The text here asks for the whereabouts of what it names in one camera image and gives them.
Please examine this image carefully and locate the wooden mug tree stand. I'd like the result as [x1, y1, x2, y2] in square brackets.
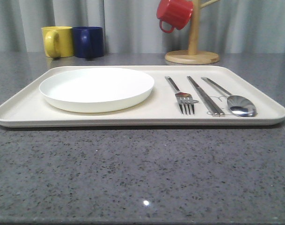
[165, 0, 220, 65]

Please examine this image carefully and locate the dark blue mug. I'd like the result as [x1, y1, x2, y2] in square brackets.
[72, 26, 104, 58]

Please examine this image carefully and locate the red mug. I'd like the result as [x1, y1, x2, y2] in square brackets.
[156, 0, 193, 33]

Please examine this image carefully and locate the silver metal spoon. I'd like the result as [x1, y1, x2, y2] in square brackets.
[201, 77, 257, 117]

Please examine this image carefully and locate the yellow mug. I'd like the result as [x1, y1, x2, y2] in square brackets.
[41, 26, 74, 58]

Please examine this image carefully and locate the silver metal fork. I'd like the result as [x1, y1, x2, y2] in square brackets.
[165, 76, 195, 116]

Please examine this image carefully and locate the white round plate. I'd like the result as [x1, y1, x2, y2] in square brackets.
[39, 67, 154, 113]

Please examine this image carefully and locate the beige rabbit serving tray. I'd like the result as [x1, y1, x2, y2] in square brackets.
[0, 66, 285, 128]

